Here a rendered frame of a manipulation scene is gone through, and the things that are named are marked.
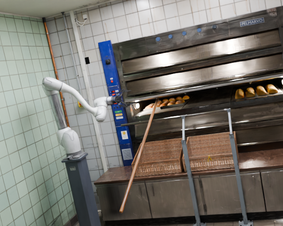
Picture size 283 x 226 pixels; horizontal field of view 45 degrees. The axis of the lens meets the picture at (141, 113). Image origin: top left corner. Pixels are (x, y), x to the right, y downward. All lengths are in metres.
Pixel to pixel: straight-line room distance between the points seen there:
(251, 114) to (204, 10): 1.26
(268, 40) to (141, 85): 1.50
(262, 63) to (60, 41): 2.43
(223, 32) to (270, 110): 1.01
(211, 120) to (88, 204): 1.67
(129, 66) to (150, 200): 1.59
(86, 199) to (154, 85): 1.53
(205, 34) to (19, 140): 2.31
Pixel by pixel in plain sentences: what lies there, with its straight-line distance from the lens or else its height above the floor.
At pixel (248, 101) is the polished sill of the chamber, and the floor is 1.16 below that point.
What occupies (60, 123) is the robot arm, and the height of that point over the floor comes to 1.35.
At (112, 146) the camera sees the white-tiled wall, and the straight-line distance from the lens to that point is 4.44.
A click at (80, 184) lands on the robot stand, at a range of 3.58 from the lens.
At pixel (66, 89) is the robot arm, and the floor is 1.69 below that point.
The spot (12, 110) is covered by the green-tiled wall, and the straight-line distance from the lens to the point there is 3.77.
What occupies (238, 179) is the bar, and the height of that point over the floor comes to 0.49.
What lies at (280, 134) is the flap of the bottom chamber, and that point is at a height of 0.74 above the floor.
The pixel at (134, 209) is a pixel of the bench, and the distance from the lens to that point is 4.02.
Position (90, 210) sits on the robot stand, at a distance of 3.68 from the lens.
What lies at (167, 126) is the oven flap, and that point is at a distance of 4.17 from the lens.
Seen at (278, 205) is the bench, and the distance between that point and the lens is 3.79.
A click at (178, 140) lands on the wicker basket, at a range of 4.14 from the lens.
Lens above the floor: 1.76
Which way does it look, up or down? 7 degrees down
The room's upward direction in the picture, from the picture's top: 11 degrees counter-clockwise
